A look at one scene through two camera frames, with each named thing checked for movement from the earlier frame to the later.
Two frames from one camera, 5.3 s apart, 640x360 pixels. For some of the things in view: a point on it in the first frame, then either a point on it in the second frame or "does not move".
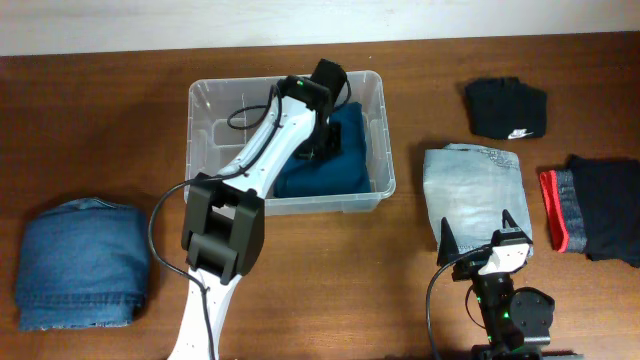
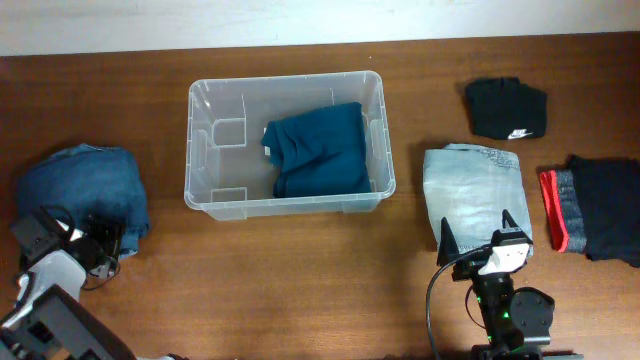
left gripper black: (326, 142) -> (107, 238)
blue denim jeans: (81, 263) -> (86, 180)
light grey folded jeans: (472, 185) does not move
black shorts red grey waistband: (593, 207) does not move
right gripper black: (448, 248) does not move
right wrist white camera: (505, 259) does not move
